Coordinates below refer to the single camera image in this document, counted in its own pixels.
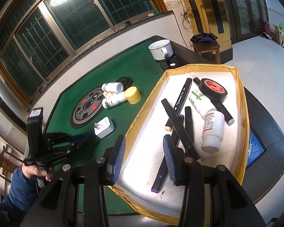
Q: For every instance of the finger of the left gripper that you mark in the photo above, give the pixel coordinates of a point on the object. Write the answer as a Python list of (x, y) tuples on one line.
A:
[(75, 139)]

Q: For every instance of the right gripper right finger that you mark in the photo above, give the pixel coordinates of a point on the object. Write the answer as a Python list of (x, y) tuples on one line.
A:
[(174, 157)]

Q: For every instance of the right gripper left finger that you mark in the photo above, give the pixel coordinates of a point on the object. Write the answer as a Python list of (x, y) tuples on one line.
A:
[(115, 160)]

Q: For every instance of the black marker pen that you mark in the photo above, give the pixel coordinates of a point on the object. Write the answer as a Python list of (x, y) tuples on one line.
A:
[(180, 130)]

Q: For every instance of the white power adapter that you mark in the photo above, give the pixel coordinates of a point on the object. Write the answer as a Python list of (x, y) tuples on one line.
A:
[(104, 127)]

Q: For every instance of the large white pill bottle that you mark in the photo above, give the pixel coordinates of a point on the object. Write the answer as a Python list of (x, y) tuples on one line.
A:
[(213, 132)]

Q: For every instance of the white green-print bottle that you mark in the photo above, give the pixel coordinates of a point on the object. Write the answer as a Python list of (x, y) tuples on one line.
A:
[(114, 100)]

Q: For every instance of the black marker yellow cap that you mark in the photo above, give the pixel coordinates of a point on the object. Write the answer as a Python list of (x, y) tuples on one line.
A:
[(180, 102)]

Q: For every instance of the black electrical tape roll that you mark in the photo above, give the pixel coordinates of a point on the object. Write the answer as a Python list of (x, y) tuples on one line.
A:
[(213, 90)]

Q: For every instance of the black fan-shaped plastic piece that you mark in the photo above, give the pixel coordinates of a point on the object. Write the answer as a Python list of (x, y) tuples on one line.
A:
[(126, 81)]

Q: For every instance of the blue sleeve forearm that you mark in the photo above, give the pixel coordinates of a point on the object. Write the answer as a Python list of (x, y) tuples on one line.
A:
[(22, 195)]

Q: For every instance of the person left hand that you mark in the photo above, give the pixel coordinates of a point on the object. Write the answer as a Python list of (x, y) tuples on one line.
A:
[(33, 171)]

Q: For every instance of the round mahjong control panel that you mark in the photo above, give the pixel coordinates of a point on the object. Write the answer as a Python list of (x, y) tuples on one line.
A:
[(88, 108)]

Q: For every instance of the wooden chair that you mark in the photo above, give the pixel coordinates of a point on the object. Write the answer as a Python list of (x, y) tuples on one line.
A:
[(7, 166)]

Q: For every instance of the black tall floor appliance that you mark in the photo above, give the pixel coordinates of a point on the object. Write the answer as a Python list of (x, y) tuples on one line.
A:
[(12, 110)]

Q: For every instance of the white bottle far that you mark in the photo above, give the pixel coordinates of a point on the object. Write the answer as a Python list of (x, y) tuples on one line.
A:
[(112, 87)]

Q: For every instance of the yellow round jar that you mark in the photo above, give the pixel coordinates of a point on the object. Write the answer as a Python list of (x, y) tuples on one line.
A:
[(132, 95)]

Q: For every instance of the blue booklet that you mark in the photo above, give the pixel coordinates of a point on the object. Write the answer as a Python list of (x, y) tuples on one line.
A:
[(256, 148)]

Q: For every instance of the white ceramic mug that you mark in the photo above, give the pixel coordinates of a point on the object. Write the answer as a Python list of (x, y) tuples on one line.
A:
[(161, 50)]

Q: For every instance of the small wooden stool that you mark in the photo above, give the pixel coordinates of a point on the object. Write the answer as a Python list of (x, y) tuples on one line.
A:
[(208, 47)]

